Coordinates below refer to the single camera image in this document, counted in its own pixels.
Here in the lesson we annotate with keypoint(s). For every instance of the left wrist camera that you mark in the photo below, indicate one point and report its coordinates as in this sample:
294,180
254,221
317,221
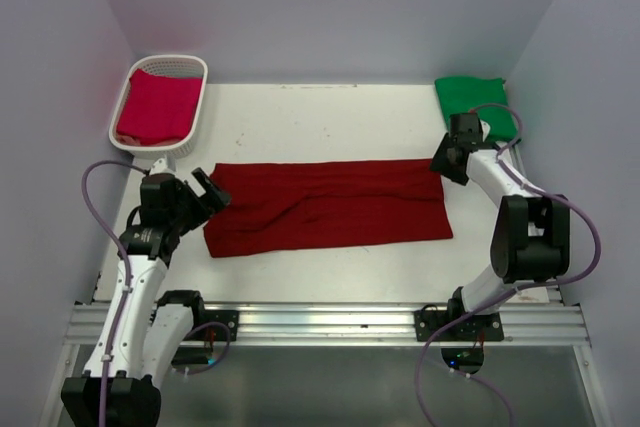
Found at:
164,165

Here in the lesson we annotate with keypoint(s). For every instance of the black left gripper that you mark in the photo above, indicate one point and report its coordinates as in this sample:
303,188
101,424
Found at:
211,192

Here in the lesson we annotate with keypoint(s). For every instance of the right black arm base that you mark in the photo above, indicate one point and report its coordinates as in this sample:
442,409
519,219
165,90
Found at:
429,318

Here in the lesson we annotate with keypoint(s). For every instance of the folded green t shirt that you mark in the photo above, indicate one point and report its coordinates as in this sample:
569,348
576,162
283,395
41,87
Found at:
460,94

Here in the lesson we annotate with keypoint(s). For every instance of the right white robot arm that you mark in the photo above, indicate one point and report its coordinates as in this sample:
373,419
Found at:
531,237

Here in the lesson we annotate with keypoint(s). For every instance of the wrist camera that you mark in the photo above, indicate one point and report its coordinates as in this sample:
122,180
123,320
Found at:
164,165
486,131

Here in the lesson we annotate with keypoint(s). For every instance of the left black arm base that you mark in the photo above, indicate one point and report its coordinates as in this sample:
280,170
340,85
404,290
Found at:
229,318

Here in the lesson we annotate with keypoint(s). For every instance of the white perforated plastic basket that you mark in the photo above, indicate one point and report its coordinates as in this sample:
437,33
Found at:
177,66

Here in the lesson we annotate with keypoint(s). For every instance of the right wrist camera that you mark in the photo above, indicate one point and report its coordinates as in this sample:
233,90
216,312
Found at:
486,131

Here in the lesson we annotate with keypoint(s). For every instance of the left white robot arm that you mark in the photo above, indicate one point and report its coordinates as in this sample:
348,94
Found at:
120,384

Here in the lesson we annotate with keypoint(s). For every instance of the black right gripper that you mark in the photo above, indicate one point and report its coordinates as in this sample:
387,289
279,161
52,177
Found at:
447,164

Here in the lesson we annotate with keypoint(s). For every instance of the dark red t shirt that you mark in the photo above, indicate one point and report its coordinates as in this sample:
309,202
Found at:
280,206

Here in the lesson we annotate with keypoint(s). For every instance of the aluminium mounting rail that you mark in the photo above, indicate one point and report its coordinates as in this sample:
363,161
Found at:
395,325

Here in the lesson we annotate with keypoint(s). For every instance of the folded pink t shirt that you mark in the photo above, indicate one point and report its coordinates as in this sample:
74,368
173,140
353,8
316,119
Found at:
159,109

